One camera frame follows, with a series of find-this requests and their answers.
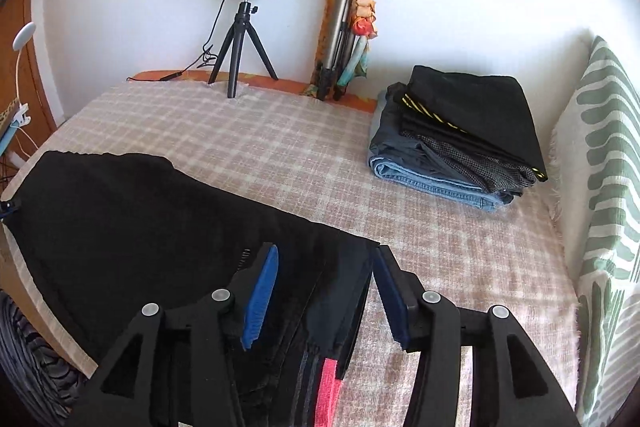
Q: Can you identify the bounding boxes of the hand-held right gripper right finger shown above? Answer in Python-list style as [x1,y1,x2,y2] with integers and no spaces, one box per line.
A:
[372,245,576,427]

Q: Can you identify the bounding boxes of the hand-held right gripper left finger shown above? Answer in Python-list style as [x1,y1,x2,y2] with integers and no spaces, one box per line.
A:
[65,243,279,427]

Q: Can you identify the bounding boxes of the folded grey mesh pants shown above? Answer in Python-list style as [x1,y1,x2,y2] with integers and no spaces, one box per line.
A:
[400,127,537,198]

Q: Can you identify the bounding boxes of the folded dark grey pants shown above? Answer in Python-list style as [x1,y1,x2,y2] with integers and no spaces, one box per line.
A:
[370,83,451,168]

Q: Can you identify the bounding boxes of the folded black yellow-striped pants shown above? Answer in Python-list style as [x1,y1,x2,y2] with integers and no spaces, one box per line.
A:
[400,65,549,182]

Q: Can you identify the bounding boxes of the stack of folded clothes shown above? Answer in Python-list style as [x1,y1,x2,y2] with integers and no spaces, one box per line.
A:
[368,89,516,212]

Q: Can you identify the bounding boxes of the pink checked blanket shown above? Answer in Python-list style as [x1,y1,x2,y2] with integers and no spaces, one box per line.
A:
[0,79,583,427]

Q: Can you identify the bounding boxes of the black striped cloth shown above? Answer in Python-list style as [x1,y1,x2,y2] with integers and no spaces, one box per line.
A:
[0,291,92,419]

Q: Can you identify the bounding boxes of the white gooseneck lamp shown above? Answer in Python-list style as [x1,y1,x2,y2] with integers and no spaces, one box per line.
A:
[7,22,39,130]

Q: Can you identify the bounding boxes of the orange mattress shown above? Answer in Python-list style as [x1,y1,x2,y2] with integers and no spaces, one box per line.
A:
[125,69,378,114]

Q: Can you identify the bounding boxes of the green and white patterned cushion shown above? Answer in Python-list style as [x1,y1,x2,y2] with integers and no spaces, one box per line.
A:
[547,36,640,427]

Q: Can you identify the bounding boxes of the folded silver tripod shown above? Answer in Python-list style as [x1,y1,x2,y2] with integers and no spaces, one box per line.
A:
[315,0,359,102]

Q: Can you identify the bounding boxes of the black ring light cable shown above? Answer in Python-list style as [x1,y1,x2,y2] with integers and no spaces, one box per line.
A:
[126,0,227,82]

